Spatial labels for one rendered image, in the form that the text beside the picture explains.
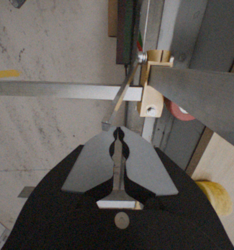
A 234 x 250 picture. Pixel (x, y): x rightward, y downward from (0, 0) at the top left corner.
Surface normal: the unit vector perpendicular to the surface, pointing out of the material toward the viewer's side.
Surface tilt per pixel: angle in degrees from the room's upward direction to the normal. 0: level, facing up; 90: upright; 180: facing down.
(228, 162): 0
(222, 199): 58
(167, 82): 90
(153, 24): 0
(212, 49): 90
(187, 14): 0
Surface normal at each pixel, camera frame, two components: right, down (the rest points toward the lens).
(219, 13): -1.00, -0.04
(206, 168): 0.00, 0.47
